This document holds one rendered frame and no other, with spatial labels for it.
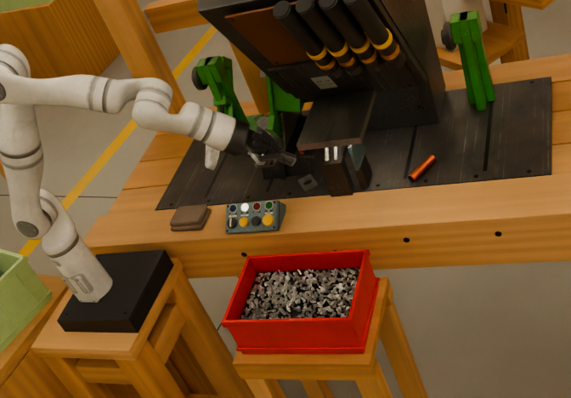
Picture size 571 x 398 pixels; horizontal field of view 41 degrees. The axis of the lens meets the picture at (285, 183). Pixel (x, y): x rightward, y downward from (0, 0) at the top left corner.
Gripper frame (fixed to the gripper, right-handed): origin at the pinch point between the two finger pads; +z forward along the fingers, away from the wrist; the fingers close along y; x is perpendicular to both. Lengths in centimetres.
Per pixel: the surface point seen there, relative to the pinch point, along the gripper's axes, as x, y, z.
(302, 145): 3.6, 14.3, 7.3
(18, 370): 100, 8, -31
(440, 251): 8.0, -0.2, 46.6
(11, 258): 84, 32, -42
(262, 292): 34.7, -4.0, 11.8
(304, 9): -31.7, 0.2, -13.2
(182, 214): 46, 30, -6
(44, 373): 104, 12, -23
